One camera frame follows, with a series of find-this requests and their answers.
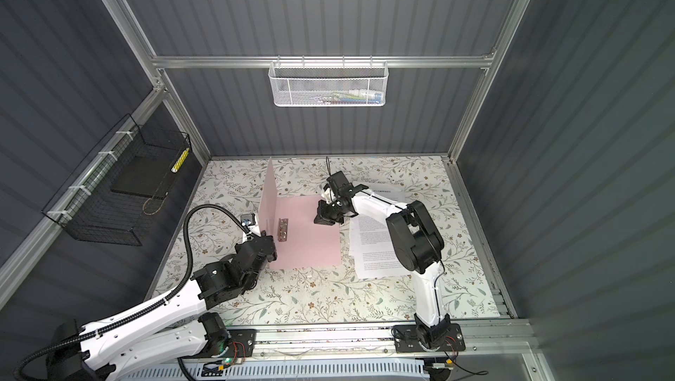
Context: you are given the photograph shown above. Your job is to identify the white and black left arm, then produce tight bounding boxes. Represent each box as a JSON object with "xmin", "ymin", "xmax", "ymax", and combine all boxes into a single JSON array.
[{"xmin": 46, "ymin": 235, "xmax": 277, "ymax": 380}]

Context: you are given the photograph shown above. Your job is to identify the aluminium horizontal back bar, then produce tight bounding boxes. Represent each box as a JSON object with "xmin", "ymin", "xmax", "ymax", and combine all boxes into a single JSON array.
[{"xmin": 151, "ymin": 55, "xmax": 493, "ymax": 69}]

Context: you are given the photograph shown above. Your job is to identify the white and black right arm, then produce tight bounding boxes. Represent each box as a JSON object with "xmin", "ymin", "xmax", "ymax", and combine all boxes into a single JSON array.
[{"xmin": 314, "ymin": 171, "xmax": 452, "ymax": 350}]

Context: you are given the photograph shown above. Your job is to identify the black wire wall basket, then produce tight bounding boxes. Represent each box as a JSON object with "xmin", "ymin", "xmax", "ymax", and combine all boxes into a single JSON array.
[{"xmin": 42, "ymin": 115, "xmax": 192, "ymax": 247}]

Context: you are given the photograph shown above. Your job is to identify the black corrugated cable conduit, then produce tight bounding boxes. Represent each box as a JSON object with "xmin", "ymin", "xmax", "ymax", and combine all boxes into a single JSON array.
[{"xmin": 12, "ymin": 203, "xmax": 251, "ymax": 381}]

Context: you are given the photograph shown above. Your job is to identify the aluminium frame corner post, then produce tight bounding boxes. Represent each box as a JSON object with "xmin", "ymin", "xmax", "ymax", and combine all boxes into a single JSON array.
[{"xmin": 448, "ymin": 0, "xmax": 532, "ymax": 163}]

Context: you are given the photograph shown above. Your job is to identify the pink file folder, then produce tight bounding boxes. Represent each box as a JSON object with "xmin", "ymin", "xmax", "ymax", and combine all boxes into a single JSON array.
[{"xmin": 257, "ymin": 161, "xmax": 342, "ymax": 271}]

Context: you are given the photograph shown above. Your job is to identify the white ventilated grille strip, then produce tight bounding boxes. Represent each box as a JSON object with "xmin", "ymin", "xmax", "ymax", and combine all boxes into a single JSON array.
[{"xmin": 118, "ymin": 358, "xmax": 431, "ymax": 381}]

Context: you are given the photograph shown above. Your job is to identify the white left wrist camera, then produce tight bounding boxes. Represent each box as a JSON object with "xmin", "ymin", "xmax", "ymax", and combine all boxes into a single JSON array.
[{"xmin": 240, "ymin": 213, "xmax": 258, "ymax": 227}]

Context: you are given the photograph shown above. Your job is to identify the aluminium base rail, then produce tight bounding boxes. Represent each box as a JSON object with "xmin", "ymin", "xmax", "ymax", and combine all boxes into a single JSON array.
[{"xmin": 242, "ymin": 319, "xmax": 540, "ymax": 361}]

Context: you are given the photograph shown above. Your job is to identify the floral patterned table mat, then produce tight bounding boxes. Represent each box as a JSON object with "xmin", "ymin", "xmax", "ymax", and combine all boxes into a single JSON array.
[{"xmin": 190, "ymin": 156, "xmax": 502, "ymax": 326}]

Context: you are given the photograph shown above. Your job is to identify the white printed paper sheet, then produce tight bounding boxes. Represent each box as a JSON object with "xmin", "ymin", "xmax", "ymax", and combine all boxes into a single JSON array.
[{"xmin": 349, "ymin": 215, "xmax": 410, "ymax": 280}]

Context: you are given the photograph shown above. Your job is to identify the pens in white basket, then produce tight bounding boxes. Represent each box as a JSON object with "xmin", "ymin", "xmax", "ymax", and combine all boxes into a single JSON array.
[{"xmin": 310, "ymin": 89, "xmax": 385, "ymax": 105}]

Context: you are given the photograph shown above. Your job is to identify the white wire mesh basket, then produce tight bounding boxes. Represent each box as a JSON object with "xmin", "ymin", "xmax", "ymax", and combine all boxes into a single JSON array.
[{"xmin": 268, "ymin": 65, "xmax": 390, "ymax": 108}]

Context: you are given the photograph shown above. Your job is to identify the black pad in basket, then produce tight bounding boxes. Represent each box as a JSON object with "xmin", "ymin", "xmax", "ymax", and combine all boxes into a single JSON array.
[{"xmin": 111, "ymin": 156, "xmax": 178, "ymax": 200}]

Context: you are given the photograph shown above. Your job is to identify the yellow marker pen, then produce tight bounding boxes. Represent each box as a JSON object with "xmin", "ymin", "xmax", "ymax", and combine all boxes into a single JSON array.
[{"xmin": 171, "ymin": 147, "xmax": 191, "ymax": 173}]

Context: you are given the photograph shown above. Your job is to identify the silver folder clip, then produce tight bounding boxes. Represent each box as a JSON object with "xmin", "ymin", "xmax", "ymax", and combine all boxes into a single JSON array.
[{"xmin": 278, "ymin": 218, "xmax": 289, "ymax": 242}]

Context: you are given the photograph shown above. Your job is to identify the white sheet with XDOF header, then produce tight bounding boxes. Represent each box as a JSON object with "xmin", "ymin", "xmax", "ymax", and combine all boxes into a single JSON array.
[{"xmin": 367, "ymin": 183, "xmax": 408, "ymax": 203}]

